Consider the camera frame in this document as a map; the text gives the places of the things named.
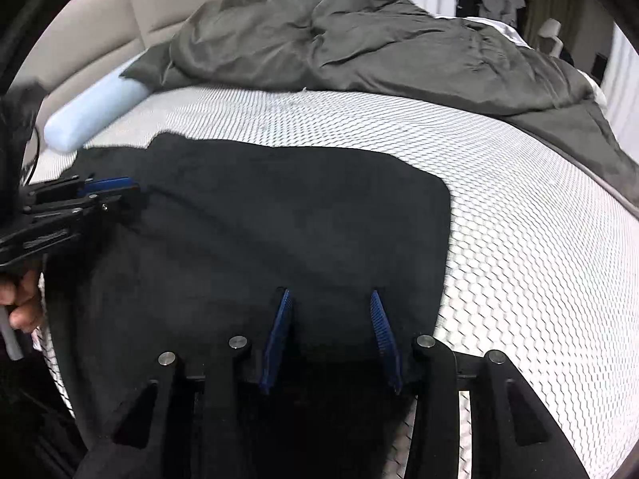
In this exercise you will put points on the white chair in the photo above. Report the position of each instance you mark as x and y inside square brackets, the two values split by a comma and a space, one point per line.
[551, 27]

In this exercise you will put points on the beige padded headboard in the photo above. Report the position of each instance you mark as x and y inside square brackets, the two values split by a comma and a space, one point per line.
[100, 35]

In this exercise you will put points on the light blue pillow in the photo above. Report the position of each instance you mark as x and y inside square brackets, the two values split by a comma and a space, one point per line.
[90, 114]

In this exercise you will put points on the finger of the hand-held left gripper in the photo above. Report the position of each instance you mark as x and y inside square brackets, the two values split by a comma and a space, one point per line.
[107, 184]
[100, 204]

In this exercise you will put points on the grey duvet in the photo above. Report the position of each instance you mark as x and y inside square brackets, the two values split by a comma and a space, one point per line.
[349, 45]

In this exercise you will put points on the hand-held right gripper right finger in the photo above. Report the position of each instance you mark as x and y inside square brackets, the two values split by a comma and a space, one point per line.
[387, 339]

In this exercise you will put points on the black pants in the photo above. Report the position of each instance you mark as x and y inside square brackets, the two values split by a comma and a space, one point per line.
[249, 219]

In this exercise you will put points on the white mesh mattress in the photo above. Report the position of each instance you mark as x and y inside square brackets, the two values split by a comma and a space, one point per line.
[499, 259]

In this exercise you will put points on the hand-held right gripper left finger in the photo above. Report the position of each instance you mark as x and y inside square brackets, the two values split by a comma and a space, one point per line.
[277, 339]

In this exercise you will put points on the person's left hand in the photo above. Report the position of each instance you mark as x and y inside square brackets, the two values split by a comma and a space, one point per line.
[22, 304]

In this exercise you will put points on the white bed sheet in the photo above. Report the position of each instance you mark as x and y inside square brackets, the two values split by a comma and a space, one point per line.
[499, 27]

